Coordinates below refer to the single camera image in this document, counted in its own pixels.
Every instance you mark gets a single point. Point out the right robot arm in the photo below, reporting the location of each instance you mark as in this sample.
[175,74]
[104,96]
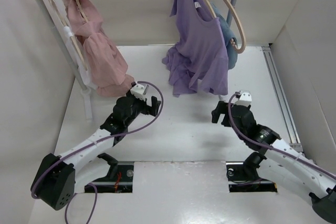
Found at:
[273,159]

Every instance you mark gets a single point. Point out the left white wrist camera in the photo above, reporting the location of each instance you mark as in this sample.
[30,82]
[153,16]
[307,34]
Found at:
[139,91]

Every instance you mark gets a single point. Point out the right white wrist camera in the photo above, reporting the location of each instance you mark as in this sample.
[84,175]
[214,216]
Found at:
[244,98]

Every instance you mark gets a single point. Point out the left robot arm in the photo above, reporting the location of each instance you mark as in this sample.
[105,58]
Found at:
[55,181]

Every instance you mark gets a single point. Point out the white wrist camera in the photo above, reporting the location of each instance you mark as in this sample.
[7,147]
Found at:
[244,98]
[139,91]

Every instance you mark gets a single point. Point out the purple t shirt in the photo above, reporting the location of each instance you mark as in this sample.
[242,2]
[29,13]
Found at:
[199,60]

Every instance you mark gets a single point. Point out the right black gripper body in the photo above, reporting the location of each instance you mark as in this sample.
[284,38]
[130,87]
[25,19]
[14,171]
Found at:
[222,108]

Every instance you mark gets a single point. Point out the aluminium rail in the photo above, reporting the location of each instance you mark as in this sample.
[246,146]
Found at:
[293,136]

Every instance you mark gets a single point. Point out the blue garment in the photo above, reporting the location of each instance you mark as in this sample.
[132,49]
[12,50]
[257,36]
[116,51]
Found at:
[228,38]

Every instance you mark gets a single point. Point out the pink dress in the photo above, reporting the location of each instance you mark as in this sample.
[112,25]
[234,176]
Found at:
[106,65]

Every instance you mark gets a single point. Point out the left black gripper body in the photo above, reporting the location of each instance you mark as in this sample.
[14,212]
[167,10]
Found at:
[139,106]

